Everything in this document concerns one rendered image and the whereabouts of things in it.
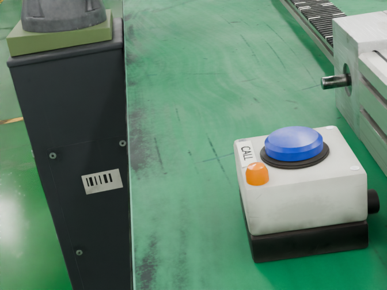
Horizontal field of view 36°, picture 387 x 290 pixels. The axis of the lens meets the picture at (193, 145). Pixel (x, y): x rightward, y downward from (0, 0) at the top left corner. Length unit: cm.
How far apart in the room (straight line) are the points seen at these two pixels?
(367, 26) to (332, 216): 23
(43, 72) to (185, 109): 42
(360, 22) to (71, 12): 59
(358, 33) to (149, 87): 32
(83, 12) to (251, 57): 35
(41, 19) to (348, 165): 75
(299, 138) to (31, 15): 74
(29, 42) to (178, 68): 32
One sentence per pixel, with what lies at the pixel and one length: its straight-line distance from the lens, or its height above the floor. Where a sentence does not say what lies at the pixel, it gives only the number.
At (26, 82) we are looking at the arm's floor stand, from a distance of 106.
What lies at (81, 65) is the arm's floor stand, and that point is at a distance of 104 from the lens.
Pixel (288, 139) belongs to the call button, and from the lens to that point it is 41.
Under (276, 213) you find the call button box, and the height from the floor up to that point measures 82.
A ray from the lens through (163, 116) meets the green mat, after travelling 67.
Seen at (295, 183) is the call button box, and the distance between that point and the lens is 39.
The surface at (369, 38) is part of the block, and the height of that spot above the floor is 87.
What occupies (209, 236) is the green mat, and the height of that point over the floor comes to 78.
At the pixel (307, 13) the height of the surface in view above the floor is 81.
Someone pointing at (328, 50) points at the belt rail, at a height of 79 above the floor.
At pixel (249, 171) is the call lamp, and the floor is 85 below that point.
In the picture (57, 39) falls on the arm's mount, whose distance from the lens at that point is 105.
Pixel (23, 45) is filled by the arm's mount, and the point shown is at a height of 80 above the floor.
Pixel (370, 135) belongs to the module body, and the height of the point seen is 80.
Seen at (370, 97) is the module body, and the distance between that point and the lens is 52.
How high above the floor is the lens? 103
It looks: 25 degrees down
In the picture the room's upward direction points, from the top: 9 degrees counter-clockwise
